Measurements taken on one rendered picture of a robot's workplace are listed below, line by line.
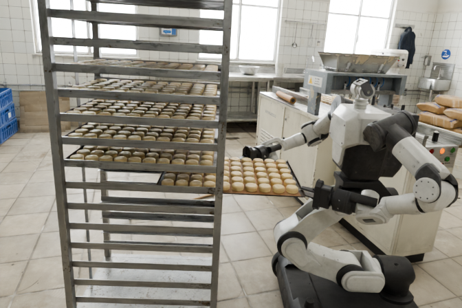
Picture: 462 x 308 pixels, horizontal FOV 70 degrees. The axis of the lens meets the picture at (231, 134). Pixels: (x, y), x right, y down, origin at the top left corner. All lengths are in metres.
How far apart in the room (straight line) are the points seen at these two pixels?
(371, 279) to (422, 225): 0.77
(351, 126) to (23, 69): 4.77
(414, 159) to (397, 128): 0.14
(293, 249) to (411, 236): 1.04
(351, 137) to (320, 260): 0.64
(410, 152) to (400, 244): 1.25
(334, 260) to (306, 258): 0.16
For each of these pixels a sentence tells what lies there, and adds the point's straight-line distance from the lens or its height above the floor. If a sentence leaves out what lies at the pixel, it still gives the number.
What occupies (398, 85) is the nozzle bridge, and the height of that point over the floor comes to 1.10.
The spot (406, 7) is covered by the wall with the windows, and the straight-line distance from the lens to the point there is 7.36.
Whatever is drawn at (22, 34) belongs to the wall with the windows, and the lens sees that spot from 5.46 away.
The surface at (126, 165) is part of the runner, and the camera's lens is 1.33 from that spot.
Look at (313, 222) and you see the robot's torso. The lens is 1.62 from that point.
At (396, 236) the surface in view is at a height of 0.25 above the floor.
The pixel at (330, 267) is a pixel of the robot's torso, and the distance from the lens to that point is 1.78.
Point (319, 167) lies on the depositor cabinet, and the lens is 2.68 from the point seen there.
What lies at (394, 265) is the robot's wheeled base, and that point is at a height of 0.34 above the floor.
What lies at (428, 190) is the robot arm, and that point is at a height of 0.95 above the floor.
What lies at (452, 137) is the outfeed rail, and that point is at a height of 0.87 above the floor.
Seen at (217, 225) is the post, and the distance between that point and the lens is 1.36.
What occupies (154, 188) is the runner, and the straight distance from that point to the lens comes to 1.34.
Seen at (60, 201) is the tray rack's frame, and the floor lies 0.72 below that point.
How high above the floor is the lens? 1.35
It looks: 16 degrees down
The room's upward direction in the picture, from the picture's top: 3 degrees clockwise
